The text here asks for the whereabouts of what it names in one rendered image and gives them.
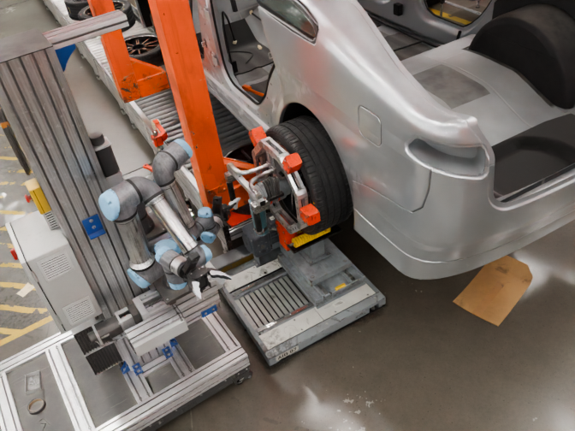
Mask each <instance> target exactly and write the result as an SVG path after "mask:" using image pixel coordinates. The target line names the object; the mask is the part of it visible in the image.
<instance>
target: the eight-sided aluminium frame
mask: <svg viewBox="0 0 575 431"><path fill-rule="evenodd" d="M274 149H276V150H277V151H278V152H279V153H278V152H277V151H275V150H274ZM266 151H268V152H269V154H270V155H271V156H273V157H274V158H275V159H276V160H277V161H278V163H279V164H280V166H281V168H282V171H283V173H284V174H285V177H286V179H287V182H288V184H289V185H290V187H291V189H292V192H293V195H294V200H295V206H296V213H297V219H298V223H296V222H295V221H294V220H293V219H292V218H291V217H290V216H289V215H288V213H287V212H286V211H285V210H284V209H283V208H282V207H281V205H280V203H279V201H278V202H275V206H274V205H273V204H270V212H271V213H272V215H273V216H274V217H275V218H276V219H277V220H278V221H279V222H280V223H281V224H282V225H283V226H284V227H285V229H286V230H287V232H288V233H290V234H293V233H297V232H298V231H300V230H301V229H303V228H305V227H308V226H307V224H306V223H305V222H304V221H303V220H302V219H301V218H300V212H299V208H302V205H303V207H304V206H306V205H307V204H309V203H308V194H307V190H306V188H305V186H304V184H303V182H302V180H301V178H300V177H299V173H298V171H295V172H293V173H292V174H293V177H294V179H295V181H296V183H297V185H298V187H299V188H298V189H297V186H296V185H295V183H294V181H293V178H292V176H291V174H287V172H286V171H285V169H284V167H283V166H282V162H283V159H284V157H285V156H288V155H289V154H288V152H287V151H285V150H284V149H283V148H281V146H279V145H278V144H277V143H276V142H275V140H273V139H272V138H271V137H267V138H265V139H260V140H259V141H258V143H257V145H256V146H255V147H254V149H253V150H252V158H253V162H254V168H256V167H259V161H258V158H259V159H260V164H261V165H264V164H266V163H265V158H264V153H265V152H266ZM267 178H268V175H267V176H265V177H263V178H262V179H260V180H257V183H258V182H260V181H263V180H266V179H267ZM301 200H302V204H301ZM280 214H282V216H283V217H284V218H285V220H286V221H285V220H284V219H283V218H282V217H281V216H280ZM288 223H289V224H290V225H289V224H288Z"/></svg>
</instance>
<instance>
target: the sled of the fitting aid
mask: <svg viewBox="0 0 575 431"><path fill-rule="evenodd" d="M277 256H278V261H279V264H280V265H281V266H282V267H283V268H284V269H285V270H286V271H287V273H288V274H289V275H290V276H291V278H292V279H293V280H294V281H295V283H296V284H297V285H298V286H299V288H300V289H301V290H302V291H303V293H304V294H305V295H306V296H307V297H308V298H309V299H310V300H311V302H312V303H313V304H314V305H315V306H316V308H317V309H319V308H321V307H323V306H324V305H326V304H328V303H330V302H332V301H334V300H336V299H338V298H340V297H342V296H344V295H346V294H348V293H350V292H351V291H353V290H355V289H357V288H359V287H361V286H363V285H365V275H364V274H363V273H362V272H361V271H360V270H359V269H358V268H357V267H356V266H355V265H354V264H353V263H352V262H351V263H352V267H350V268H348V269H345V270H343V271H341V272H340V273H338V274H336V275H333V276H331V277H329V278H328V279H326V280H323V281H321V282H319V283H317V284H316V285H314V286H311V285H310V284H309V283H308V282H307V281H306V279H305V278H304V277H303V276H302V275H301V273H300V272H299V271H298V270H297V269H296V268H295V267H294V266H293V265H292V264H291V262H290V261H289V260H288V259H287V258H286V256H285V255H284V254H283V253H279V254H277Z"/></svg>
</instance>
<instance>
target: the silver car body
mask: <svg viewBox="0 0 575 431"><path fill-rule="evenodd" d="M188 2H189V7H190V10H191V15H192V18H193V25H194V30H195V33H196V38H197V41H198V46H199V51H200V52H201V53H202V54H203V56H201V61H202V64H203V69H204V72H205V79H206V84H207V87H208V91H209V92H210V93H212V94H213V95H214V96H215V97H216V98H217V99H218V100H219V101H220V102H221V103H222V104H223V105H224V106H225V107H226V108H227V109H228V110H229V111H230V112H231V113H232V114H233V115H234V116H235V117H236V118H237V120H238V121H239V122H240V123H241V124H242V125H243V126H244V127H245V128H246V129H247V130H248V131H249V132H250V130H252V129H253V128H256V127H260V126H262V127H263V129H264V132H266V130H267V129H269V128H270V127H273V126H276V125H278V119H279V114H280V112H281V110H282V107H283V105H284V104H285V103H287V102H290V101H296V102H299V103H302V104H304V106H306V107H307V108H308V109H310V110H311V111H312V112H313V113H314V115H315V116H316V117H317V118H318V120H320V121H321V123H322V124H323V126H324V127H325V129H326V131H327V132H328V134H329V136H330V137H331V139H332V141H333V143H334V145H335V148H336V149H337V151H338V153H339V156H340V158H341V161H342V164H343V166H344V169H345V171H346V174H347V179H348V182H349V186H350V189H351V194H352V198H353V208H354V230H355V231H356V232H357V233H359V234H360V235H361V236H362V237H363V238H364V239H365V240H366V241H367V242H368V243H369V244H370V245H372V246H373V247H374V248H375V249H376V250H377V251H378V252H379V253H380V254H381V255H382V256H383V257H385V258H386V259H387V260H388V261H389V262H390V263H391V264H392V265H393V266H394V267H395V268H396V269H398V270H399V271H400V272H401V273H402V274H404V275H405V276H408V277H410V278H413V279H417V280H435V279H441V278H446V277H450V276H453V275H459V274H462V273H464V272H467V271H470V270H473V269H476V268H479V267H481V266H483V265H485V264H488V263H491V262H493V261H495V260H497V259H499V258H502V257H504V256H506V255H508V254H510V253H512V252H514V251H516V250H518V249H520V248H522V247H524V246H526V245H528V244H530V243H532V242H534V241H536V240H538V239H540V238H541V237H543V236H545V235H547V234H549V233H551V232H553V231H554V230H556V229H558V228H559V227H562V226H564V225H566V224H567V223H568V222H570V221H573V220H575V0H490V2H489V4H488V6H487V7H486V9H485V10H484V11H483V12H482V14H480V15H479V16H478V17H477V18H476V19H475V20H474V21H473V22H471V23H469V24H467V25H464V26H463V25H460V24H459V23H456V22H453V21H450V20H448V19H445V18H443V17H440V16H439V15H435V14H434V13H433V12H432V11H431V10H430V9H429V8H428V5H427V3H426V0H188Z"/></svg>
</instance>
